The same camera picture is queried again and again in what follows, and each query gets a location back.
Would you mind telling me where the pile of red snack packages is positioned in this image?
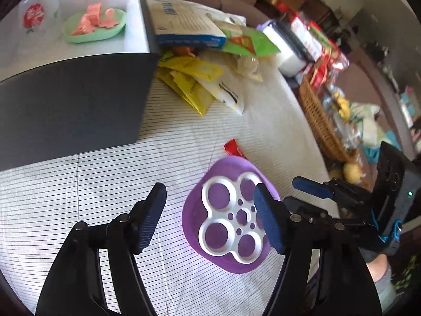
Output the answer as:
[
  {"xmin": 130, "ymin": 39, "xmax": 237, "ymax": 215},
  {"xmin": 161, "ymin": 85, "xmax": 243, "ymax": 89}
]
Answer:
[{"xmin": 289, "ymin": 16, "xmax": 350, "ymax": 87}]

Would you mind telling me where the wicker basket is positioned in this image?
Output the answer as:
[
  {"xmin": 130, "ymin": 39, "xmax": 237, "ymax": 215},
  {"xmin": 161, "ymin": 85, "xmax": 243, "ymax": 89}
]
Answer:
[{"xmin": 299, "ymin": 74, "xmax": 354, "ymax": 163}]

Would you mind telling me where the purple soap dish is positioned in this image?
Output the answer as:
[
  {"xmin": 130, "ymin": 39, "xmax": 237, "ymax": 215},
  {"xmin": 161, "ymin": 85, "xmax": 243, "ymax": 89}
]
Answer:
[{"xmin": 182, "ymin": 157, "xmax": 282, "ymax": 274}]

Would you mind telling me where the clear cup with red flower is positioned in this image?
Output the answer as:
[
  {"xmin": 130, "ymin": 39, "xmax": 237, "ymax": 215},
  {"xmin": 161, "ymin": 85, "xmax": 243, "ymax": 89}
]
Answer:
[{"xmin": 18, "ymin": 0, "xmax": 62, "ymax": 35}]

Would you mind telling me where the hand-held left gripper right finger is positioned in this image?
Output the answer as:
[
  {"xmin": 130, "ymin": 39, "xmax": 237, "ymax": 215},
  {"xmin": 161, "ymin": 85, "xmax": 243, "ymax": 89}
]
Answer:
[{"xmin": 253, "ymin": 183, "xmax": 384, "ymax": 316}]

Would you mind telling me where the dark blue storage box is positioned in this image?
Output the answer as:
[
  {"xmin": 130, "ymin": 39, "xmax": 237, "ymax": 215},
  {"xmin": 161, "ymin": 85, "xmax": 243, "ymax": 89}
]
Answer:
[{"xmin": 0, "ymin": 0, "xmax": 163, "ymax": 172}]

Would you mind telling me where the yellow packet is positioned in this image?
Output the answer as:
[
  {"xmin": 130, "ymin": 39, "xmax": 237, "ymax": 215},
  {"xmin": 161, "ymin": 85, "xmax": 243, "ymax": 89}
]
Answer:
[
  {"xmin": 159, "ymin": 56, "xmax": 224, "ymax": 81},
  {"xmin": 156, "ymin": 69, "xmax": 216, "ymax": 117}
]

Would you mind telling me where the white plastic bag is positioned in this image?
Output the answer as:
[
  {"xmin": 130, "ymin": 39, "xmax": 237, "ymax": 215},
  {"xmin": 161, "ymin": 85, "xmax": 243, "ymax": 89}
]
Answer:
[{"xmin": 204, "ymin": 11, "xmax": 247, "ymax": 27}]

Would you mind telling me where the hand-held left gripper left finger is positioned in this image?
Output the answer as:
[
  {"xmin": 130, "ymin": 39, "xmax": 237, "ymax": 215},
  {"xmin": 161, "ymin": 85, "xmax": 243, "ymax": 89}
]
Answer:
[{"xmin": 34, "ymin": 182, "xmax": 168, "ymax": 316}]

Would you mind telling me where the pink flower clip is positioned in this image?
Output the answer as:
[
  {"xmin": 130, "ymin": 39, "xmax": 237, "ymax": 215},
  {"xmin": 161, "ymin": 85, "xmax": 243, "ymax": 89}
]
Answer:
[{"xmin": 99, "ymin": 9, "xmax": 119, "ymax": 29}]

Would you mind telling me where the blue and white carton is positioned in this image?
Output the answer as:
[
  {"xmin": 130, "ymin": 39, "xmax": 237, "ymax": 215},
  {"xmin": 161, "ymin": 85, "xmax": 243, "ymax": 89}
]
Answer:
[{"xmin": 145, "ymin": 0, "xmax": 227, "ymax": 51}]

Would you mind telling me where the beige snack packet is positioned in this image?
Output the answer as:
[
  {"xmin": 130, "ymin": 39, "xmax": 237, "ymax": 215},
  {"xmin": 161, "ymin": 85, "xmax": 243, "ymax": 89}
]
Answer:
[{"xmin": 214, "ymin": 20, "xmax": 244, "ymax": 36}]

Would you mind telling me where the black remote control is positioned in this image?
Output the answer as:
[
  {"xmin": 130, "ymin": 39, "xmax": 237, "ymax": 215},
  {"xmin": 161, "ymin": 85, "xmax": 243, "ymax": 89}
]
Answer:
[{"xmin": 276, "ymin": 20, "xmax": 317, "ymax": 63}]

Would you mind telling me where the purple plastic holder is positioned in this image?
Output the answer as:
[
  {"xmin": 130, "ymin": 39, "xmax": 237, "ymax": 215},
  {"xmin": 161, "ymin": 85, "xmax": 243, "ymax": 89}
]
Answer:
[{"xmin": 257, "ymin": 20, "xmax": 280, "ymax": 32}]

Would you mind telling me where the white packet with barcode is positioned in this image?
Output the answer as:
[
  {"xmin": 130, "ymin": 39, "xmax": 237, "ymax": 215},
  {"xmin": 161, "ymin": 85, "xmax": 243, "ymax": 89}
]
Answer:
[{"xmin": 194, "ymin": 62, "xmax": 246, "ymax": 116}]

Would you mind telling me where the small red packet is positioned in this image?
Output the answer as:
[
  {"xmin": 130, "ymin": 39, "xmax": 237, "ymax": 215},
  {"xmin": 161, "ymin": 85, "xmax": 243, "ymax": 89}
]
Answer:
[{"xmin": 224, "ymin": 138, "xmax": 247, "ymax": 159}]

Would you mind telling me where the dark wooden cabinet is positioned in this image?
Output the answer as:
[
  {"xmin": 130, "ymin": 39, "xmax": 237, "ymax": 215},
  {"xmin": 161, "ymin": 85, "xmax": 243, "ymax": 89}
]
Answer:
[{"xmin": 306, "ymin": 0, "xmax": 343, "ymax": 37}]

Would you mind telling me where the person's right forearm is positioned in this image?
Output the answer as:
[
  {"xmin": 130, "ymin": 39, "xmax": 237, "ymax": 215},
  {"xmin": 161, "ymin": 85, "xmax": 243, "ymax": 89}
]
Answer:
[{"xmin": 367, "ymin": 255, "xmax": 396, "ymax": 307}]

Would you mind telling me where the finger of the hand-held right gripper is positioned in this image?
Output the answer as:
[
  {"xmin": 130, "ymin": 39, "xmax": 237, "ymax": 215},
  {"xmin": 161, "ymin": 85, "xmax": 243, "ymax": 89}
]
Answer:
[
  {"xmin": 283, "ymin": 196, "xmax": 347, "ymax": 226},
  {"xmin": 292, "ymin": 176, "xmax": 334, "ymax": 201}
]

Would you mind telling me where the yellow lemon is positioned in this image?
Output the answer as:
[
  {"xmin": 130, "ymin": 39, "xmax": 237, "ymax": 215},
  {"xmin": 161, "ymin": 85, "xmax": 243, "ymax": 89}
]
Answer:
[{"xmin": 342, "ymin": 164, "xmax": 361, "ymax": 184}]

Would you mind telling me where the white tissue box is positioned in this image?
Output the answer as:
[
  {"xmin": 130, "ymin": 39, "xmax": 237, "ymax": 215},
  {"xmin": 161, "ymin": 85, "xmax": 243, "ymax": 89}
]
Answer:
[{"xmin": 261, "ymin": 24, "xmax": 308, "ymax": 77}]

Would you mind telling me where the green snack packet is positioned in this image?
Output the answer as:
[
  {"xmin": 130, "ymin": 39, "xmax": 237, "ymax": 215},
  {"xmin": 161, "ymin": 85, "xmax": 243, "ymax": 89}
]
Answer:
[{"xmin": 222, "ymin": 26, "xmax": 281, "ymax": 57}]

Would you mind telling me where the green soap dish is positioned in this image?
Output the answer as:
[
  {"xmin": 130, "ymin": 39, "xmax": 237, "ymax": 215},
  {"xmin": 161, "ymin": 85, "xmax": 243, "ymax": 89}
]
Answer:
[{"xmin": 62, "ymin": 7, "xmax": 127, "ymax": 44}]

